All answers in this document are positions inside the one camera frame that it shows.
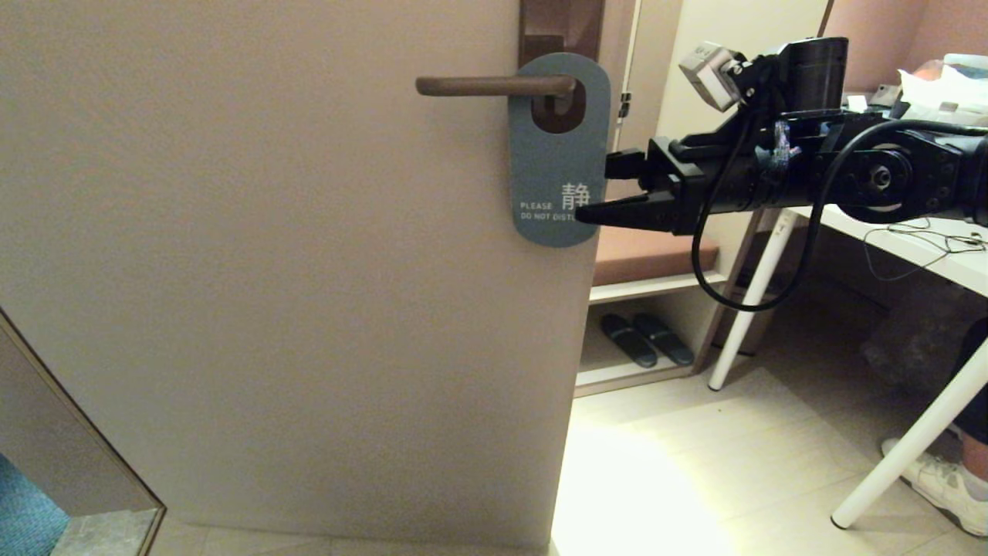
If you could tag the dark grey slipper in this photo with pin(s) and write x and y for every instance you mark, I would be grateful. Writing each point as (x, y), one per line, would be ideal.
(629, 341)
(668, 340)

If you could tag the beige open shoe cabinet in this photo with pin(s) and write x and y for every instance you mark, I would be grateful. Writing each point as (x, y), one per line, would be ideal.
(733, 31)

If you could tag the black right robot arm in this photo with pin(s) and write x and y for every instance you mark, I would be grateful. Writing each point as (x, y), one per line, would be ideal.
(911, 174)

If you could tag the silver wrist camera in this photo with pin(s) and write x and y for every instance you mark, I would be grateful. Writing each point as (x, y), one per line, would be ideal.
(712, 73)

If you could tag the brown bench cushion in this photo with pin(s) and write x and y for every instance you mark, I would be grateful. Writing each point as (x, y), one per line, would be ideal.
(652, 259)

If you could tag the brown waste bin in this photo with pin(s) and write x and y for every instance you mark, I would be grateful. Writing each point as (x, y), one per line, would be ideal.
(760, 324)

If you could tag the small white tag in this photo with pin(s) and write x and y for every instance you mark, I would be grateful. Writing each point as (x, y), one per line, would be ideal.
(857, 103)

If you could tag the white table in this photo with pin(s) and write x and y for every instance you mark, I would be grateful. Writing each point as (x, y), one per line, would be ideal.
(918, 448)

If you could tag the person in black trousers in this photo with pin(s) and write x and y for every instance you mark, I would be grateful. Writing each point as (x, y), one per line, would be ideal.
(976, 386)

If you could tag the white sneaker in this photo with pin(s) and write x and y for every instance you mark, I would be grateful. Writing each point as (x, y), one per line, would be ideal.
(934, 483)

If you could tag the beige room door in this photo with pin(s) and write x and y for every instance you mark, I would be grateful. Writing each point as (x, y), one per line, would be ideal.
(231, 270)

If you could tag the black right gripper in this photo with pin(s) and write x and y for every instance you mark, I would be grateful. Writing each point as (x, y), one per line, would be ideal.
(733, 185)

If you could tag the grey plastic bag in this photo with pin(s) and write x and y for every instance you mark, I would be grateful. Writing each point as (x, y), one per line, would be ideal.
(911, 340)

